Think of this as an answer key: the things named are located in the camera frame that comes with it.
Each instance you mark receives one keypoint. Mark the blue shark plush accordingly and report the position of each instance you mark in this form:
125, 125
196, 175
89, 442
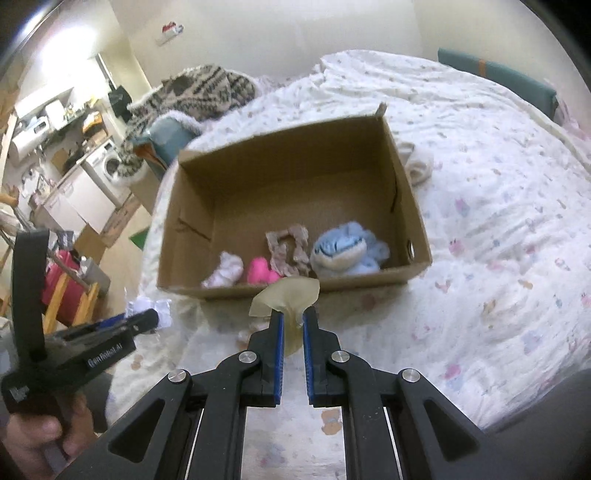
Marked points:
348, 250

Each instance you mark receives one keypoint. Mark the clear plastic packet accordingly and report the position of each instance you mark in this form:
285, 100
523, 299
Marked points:
147, 315

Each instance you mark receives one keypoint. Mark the white knotted sock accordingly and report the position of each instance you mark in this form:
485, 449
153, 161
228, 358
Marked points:
227, 273

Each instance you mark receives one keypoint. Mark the white printed bed quilt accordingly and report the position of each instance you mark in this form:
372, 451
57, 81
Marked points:
500, 323

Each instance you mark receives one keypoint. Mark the teal cushion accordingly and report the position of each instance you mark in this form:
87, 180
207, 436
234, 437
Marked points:
160, 144

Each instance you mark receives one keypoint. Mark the tan stocking cloth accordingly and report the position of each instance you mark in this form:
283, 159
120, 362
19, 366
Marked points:
289, 296

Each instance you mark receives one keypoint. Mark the yellow wooden chair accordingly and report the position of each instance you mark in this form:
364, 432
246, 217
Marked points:
67, 302

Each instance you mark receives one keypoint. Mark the striped knit blanket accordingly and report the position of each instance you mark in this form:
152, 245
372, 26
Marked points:
194, 95

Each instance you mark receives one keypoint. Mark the pink rubber toy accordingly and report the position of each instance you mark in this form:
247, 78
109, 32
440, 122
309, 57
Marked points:
260, 273

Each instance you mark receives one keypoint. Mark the left hand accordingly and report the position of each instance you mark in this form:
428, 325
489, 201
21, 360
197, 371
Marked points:
25, 436

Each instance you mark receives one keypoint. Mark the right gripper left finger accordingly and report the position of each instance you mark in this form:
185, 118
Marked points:
191, 426

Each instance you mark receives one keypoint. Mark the cardboard box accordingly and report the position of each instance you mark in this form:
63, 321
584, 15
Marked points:
318, 175

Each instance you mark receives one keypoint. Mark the beige scrunchie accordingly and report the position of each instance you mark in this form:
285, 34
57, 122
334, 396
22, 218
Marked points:
289, 251

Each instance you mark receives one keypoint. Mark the washing machine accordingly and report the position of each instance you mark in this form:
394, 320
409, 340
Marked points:
101, 165

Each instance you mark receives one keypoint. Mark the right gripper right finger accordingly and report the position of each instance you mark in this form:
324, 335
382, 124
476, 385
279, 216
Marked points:
396, 425

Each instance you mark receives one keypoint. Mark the white folded cloth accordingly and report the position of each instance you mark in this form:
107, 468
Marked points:
417, 160

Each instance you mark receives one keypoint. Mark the white kitchen cabinet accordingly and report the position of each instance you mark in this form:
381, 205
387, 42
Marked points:
76, 202

